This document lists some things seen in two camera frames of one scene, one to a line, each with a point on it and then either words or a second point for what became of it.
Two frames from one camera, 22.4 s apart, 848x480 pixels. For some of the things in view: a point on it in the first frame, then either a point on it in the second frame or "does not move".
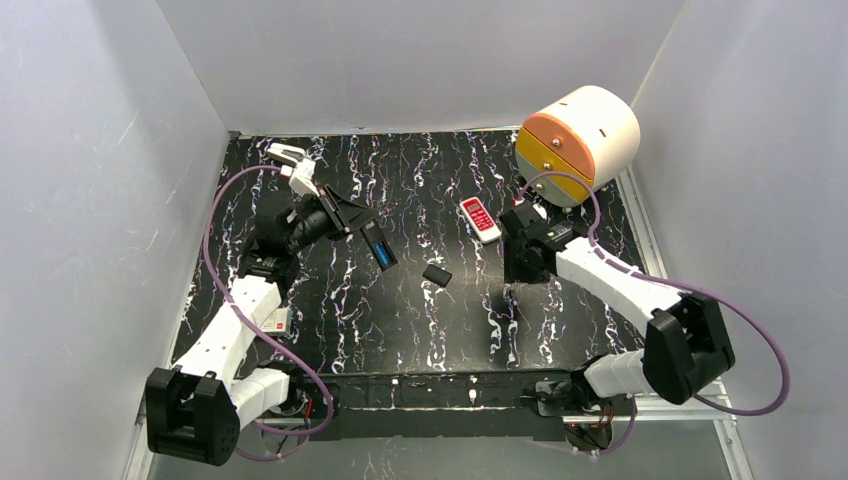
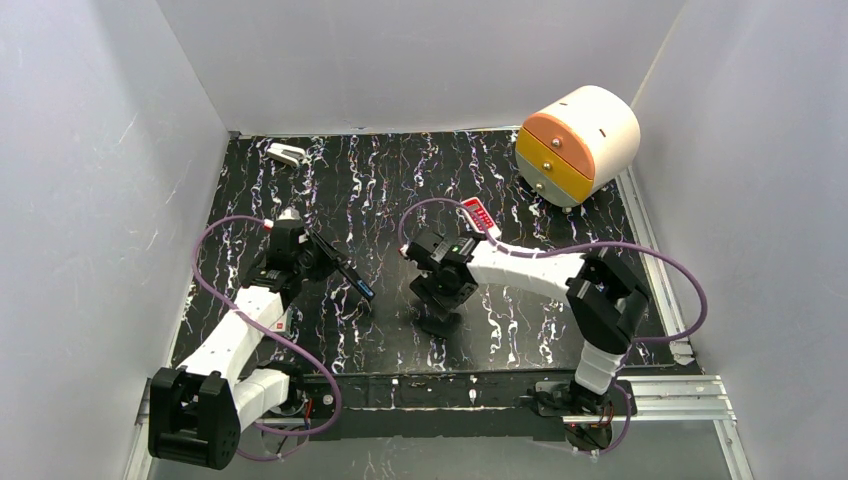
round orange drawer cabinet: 593,133 does not move
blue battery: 382,253 to 365,288
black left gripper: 341,211 to 328,253
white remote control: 480,220 does not move
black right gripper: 506,225 to 433,295
